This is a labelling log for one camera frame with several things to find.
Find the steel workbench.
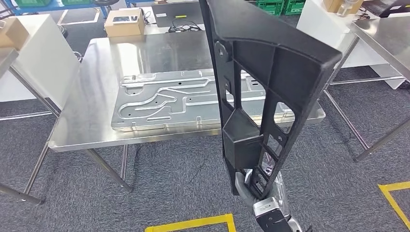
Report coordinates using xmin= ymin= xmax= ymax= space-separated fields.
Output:
xmin=47 ymin=30 xmax=327 ymax=197

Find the clear plastic film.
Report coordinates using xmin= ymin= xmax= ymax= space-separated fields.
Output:
xmin=256 ymin=160 xmax=291 ymax=214

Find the black cable coil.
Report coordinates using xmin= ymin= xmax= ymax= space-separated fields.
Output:
xmin=168 ymin=18 xmax=204 ymax=34

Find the black flat case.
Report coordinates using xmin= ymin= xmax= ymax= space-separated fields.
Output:
xmin=362 ymin=0 xmax=410 ymax=19

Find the green plastic crate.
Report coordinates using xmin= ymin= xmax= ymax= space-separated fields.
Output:
xmin=60 ymin=0 xmax=94 ymax=6
xmin=255 ymin=0 xmax=286 ymax=16
xmin=283 ymin=0 xmax=307 ymax=15
xmin=14 ymin=0 xmax=54 ymax=8

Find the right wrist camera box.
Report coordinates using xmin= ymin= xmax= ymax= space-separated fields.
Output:
xmin=252 ymin=196 xmax=282 ymax=219

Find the white cabinet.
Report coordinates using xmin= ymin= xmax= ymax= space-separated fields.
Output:
xmin=296 ymin=0 xmax=407 ymax=91
xmin=0 ymin=14 xmax=81 ymax=110

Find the cardboard box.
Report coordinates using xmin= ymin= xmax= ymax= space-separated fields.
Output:
xmin=322 ymin=0 xmax=365 ymax=14
xmin=104 ymin=8 xmax=146 ymax=38
xmin=0 ymin=16 xmax=30 ymax=51

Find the steel table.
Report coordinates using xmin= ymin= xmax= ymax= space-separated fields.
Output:
xmin=322 ymin=14 xmax=410 ymax=163
xmin=0 ymin=47 xmax=62 ymax=206

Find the black plastic panel part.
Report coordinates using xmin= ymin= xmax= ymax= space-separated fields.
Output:
xmin=198 ymin=0 xmax=343 ymax=200

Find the black flat device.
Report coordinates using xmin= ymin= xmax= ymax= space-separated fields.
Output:
xmin=112 ymin=15 xmax=139 ymax=24

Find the yellow floor tape square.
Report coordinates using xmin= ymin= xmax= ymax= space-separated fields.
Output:
xmin=378 ymin=181 xmax=410 ymax=230
xmin=144 ymin=213 xmax=237 ymax=232

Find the stamped sheet metal panel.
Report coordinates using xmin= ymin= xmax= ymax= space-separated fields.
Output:
xmin=111 ymin=68 xmax=296 ymax=132

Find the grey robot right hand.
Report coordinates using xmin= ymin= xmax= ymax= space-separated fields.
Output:
xmin=234 ymin=170 xmax=291 ymax=214

